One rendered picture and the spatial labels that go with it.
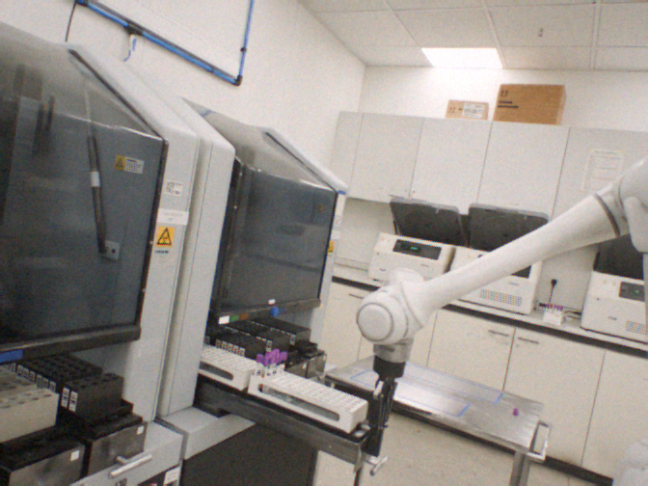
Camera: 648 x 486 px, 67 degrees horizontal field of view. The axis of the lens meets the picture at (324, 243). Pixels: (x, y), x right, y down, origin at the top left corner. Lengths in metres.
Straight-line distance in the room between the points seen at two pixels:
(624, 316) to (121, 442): 2.91
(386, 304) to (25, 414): 0.68
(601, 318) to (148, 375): 2.77
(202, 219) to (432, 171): 2.81
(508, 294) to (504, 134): 1.16
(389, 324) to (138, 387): 0.61
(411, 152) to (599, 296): 1.66
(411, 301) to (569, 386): 2.58
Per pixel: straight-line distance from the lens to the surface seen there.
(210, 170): 1.25
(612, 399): 3.51
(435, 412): 1.48
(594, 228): 1.12
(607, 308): 3.43
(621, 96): 4.21
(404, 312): 0.97
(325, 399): 1.26
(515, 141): 3.81
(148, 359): 1.24
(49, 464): 1.05
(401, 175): 3.94
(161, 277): 1.19
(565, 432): 3.56
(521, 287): 3.43
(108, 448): 1.13
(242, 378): 1.35
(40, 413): 1.09
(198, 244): 1.26
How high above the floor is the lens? 1.30
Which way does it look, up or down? 3 degrees down
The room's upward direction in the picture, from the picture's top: 10 degrees clockwise
